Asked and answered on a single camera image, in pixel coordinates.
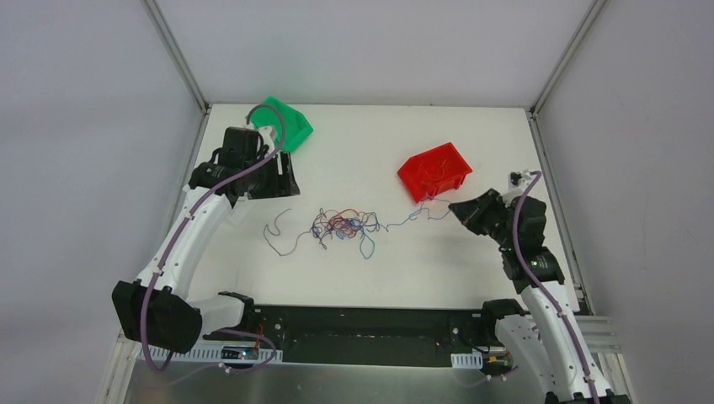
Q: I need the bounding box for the blue wire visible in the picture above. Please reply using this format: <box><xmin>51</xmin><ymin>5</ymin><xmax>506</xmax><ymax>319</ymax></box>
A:
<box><xmin>320</xmin><ymin>194</ymin><xmax>453</xmax><ymax>260</ymax></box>

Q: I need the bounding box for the red plastic bin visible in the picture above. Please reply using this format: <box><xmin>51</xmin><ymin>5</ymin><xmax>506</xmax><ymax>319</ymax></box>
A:
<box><xmin>397</xmin><ymin>142</ymin><xmax>473</xmax><ymax>204</ymax></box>

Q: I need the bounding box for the green plastic bin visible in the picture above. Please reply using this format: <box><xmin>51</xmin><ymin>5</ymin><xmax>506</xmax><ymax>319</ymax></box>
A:
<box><xmin>250</xmin><ymin>97</ymin><xmax>314</xmax><ymax>152</ymax></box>

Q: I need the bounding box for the orange wire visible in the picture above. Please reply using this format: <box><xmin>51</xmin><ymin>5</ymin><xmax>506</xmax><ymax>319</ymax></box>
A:
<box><xmin>326</xmin><ymin>209</ymin><xmax>370</xmax><ymax>236</ymax></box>
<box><xmin>418</xmin><ymin>157</ymin><xmax>461</xmax><ymax>188</ymax></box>

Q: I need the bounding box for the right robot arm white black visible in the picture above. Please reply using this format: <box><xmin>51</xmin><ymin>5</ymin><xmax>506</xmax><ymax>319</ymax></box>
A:
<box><xmin>449</xmin><ymin>189</ymin><xmax>631</xmax><ymax>403</ymax></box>

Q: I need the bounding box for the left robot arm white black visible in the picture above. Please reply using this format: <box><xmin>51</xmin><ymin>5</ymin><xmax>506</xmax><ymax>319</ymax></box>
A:
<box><xmin>111</xmin><ymin>124</ymin><xmax>300</xmax><ymax>354</ymax></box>

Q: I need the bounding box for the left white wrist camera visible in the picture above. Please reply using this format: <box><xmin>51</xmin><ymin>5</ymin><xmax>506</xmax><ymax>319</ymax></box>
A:
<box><xmin>255</xmin><ymin>125</ymin><xmax>279</xmax><ymax>153</ymax></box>

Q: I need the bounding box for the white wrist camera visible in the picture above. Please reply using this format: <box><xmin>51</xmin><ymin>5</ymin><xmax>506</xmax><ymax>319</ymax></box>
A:
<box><xmin>502</xmin><ymin>171</ymin><xmax>534</xmax><ymax>205</ymax></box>
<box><xmin>255</xmin><ymin>125</ymin><xmax>279</xmax><ymax>153</ymax></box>

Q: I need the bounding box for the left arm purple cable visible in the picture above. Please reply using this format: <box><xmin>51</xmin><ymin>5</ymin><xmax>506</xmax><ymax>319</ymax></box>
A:
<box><xmin>139</xmin><ymin>103</ymin><xmax>288</xmax><ymax>373</ymax></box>

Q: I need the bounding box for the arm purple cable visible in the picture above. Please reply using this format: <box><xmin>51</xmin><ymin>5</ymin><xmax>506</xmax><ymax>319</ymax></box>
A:
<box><xmin>512</xmin><ymin>171</ymin><xmax>604</xmax><ymax>404</ymax></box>
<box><xmin>139</xmin><ymin>103</ymin><xmax>288</xmax><ymax>373</ymax></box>

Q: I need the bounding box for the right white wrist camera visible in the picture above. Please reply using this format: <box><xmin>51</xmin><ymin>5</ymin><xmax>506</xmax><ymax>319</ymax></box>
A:
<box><xmin>502</xmin><ymin>171</ymin><xmax>534</xmax><ymax>205</ymax></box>

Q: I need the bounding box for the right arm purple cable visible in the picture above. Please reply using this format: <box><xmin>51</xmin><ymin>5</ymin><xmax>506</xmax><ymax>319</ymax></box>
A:
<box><xmin>512</xmin><ymin>171</ymin><xmax>604</xmax><ymax>404</ymax></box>

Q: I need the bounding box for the right slotted cable duct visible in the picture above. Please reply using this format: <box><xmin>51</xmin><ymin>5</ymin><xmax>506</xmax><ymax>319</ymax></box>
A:
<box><xmin>450</xmin><ymin>351</ymin><xmax>483</xmax><ymax>369</ymax></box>

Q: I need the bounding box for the slotted cable duct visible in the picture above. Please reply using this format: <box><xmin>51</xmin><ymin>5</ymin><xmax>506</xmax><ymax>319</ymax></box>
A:
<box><xmin>450</xmin><ymin>351</ymin><xmax>483</xmax><ymax>369</ymax></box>
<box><xmin>171</xmin><ymin>343</ymin><xmax>283</xmax><ymax>364</ymax></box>

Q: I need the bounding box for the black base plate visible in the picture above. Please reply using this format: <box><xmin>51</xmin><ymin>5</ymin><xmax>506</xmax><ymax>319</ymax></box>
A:
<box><xmin>234</xmin><ymin>304</ymin><xmax>503</xmax><ymax>368</ymax></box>

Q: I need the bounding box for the left slotted cable duct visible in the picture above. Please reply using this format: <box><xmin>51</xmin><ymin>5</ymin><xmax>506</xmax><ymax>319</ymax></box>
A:
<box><xmin>171</xmin><ymin>343</ymin><xmax>283</xmax><ymax>364</ymax></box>

